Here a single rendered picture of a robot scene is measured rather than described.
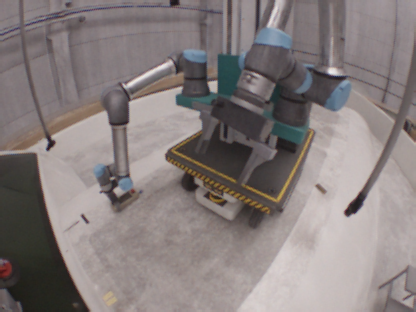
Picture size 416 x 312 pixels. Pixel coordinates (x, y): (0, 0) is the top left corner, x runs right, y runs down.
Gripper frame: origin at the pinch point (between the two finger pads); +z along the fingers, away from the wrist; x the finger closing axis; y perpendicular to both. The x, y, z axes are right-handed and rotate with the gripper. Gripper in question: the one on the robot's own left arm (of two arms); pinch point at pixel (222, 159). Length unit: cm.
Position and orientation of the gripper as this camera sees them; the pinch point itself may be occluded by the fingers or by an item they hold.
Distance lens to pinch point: 43.8
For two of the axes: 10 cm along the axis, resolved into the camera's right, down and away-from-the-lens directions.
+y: -6.1, 0.7, -7.9
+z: -3.7, 8.6, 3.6
